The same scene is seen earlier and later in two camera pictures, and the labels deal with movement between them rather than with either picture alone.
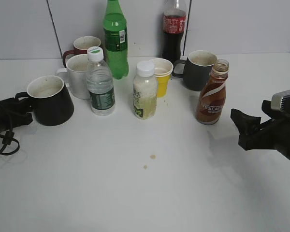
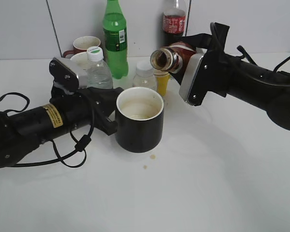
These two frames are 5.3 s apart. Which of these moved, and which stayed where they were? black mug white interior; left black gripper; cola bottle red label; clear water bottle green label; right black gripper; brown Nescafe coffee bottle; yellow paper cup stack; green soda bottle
Moved: right black gripper; black mug white interior; left black gripper; brown Nescafe coffee bottle
Stayed: yellow paper cup stack; clear water bottle green label; cola bottle red label; green soda bottle
